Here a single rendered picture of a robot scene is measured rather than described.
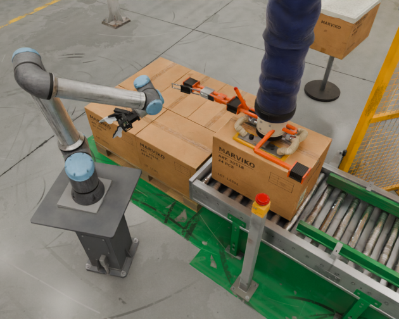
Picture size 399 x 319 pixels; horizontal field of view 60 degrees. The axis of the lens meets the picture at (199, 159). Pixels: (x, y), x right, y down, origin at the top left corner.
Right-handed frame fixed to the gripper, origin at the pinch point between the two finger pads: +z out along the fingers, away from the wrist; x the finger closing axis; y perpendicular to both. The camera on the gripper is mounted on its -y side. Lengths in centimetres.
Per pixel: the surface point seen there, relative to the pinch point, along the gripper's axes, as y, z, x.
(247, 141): 37, -64, 35
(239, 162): 39, -54, 46
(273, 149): 51, -73, 37
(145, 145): -37, -11, 66
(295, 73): 50, -93, -7
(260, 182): 53, -58, 55
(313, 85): -80, -204, 182
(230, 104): 16, -69, 23
